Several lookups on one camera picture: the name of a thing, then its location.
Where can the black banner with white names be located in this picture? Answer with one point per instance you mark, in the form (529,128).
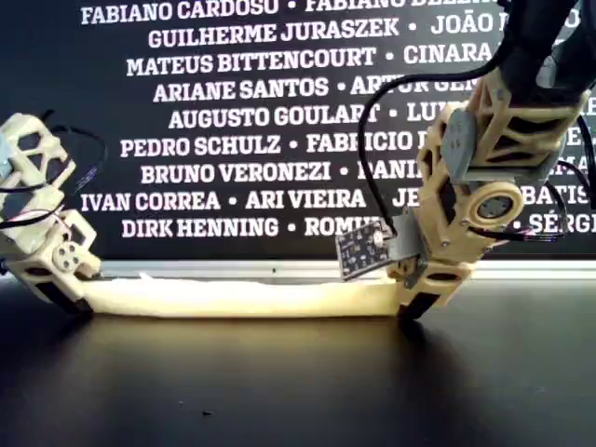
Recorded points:
(70,70)

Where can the pale yellow square cloth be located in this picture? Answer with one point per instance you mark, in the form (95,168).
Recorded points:
(233,298)

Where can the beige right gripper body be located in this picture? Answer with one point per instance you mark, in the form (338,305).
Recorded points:
(447,242)

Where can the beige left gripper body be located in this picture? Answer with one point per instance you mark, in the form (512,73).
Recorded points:
(65,258)

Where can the beige lattice left robot arm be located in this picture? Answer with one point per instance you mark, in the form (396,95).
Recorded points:
(28,123)

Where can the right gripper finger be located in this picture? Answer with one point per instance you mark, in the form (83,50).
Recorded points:
(426,281)
(407,272)

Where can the beige lattice right robot arm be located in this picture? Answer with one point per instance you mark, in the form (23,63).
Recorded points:
(535,56)

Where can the grey right camera bracket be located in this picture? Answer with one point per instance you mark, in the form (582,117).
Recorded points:
(410,237)

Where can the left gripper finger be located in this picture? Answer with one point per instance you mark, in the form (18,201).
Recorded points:
(89,267)
(60,295)

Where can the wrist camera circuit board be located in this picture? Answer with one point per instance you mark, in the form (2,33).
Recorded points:
(361,251)

